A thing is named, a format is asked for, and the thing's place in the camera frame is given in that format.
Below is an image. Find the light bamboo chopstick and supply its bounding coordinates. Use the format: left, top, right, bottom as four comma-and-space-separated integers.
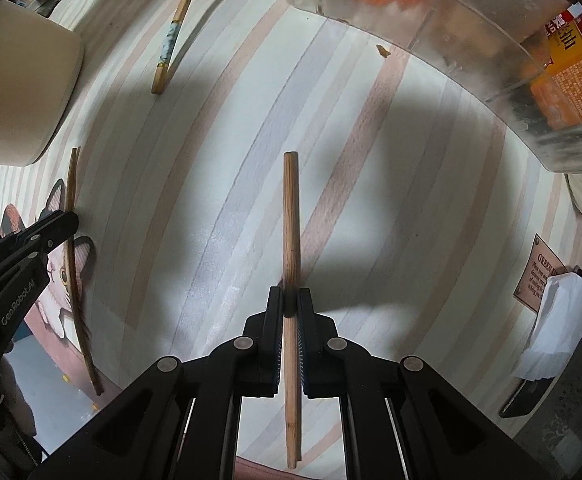
65, 146, 104, 396

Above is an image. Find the tan wooden chopstick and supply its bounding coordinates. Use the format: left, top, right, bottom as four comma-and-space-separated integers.
282, 152, 302, 469

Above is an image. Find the beige ribbed utensil holder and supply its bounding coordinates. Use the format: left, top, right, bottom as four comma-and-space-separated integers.
0, 0, 84, 167

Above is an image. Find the patterned wooden chopstick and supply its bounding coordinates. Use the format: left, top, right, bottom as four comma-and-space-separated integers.
151, 0, 192, 96

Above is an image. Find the black phone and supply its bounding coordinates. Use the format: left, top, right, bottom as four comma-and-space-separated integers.
498, 377, 554, 418

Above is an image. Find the brown printed mat label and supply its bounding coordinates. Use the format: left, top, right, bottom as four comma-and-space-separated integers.
514, 234, 567, 313

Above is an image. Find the white folded paper towel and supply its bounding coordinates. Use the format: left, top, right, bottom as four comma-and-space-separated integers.
512, 272, 582, 382

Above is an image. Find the orange label sauce bottle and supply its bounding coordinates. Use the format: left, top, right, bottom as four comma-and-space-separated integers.
528, 2, 582, 130

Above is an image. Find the clear acrylic condiment organizer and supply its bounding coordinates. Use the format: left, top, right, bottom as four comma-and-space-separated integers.
287, 0, 582, 172

